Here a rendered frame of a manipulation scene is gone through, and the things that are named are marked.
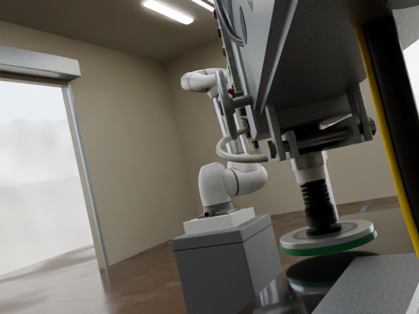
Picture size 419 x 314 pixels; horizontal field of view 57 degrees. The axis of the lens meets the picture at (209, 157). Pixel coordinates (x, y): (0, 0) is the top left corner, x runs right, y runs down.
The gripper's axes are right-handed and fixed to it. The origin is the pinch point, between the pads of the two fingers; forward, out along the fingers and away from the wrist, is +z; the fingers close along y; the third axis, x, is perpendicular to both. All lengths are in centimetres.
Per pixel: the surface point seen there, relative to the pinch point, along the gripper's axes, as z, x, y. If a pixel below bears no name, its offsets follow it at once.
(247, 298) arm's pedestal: 62, -25, 21
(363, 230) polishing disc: -10, -13, 102
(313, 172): -21, -17, 91
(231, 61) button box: -48, -24, 71
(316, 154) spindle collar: -25, -15, 90
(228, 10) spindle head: -59, -25, 80
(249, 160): -9.6, -15.7, 40.2
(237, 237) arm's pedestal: 35.0, -20.7, 12.2
